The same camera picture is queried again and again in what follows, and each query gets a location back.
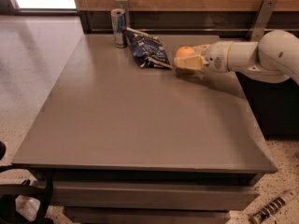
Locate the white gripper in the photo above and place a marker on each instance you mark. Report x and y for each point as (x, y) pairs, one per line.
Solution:
(216, 58)

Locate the orange fruit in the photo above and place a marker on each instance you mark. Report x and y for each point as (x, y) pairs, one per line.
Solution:
(184, 51)

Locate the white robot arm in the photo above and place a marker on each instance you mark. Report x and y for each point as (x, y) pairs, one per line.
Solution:
(273, 59)

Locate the blue chip bag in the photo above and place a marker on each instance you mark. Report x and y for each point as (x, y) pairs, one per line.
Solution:
(147, 50)

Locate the silver blue energy drink can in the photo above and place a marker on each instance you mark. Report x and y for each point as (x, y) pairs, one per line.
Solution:
(118, 20)

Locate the striped tool on floor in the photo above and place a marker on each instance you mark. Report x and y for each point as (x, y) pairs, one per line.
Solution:
(269, 210)

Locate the grey table drawer unit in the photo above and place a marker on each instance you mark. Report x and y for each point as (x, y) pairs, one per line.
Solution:
(150, 196)

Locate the grey metal bracket right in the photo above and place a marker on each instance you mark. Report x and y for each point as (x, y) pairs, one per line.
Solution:
(261, 20)

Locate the grey metal bracket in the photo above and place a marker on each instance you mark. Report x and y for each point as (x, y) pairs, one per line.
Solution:
(124, 4)
(261, 20)

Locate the grey metal bracket left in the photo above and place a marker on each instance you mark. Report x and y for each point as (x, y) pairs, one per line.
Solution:
(124, 4)

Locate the black chair frame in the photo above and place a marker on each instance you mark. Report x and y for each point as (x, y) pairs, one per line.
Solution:
(10, 192)

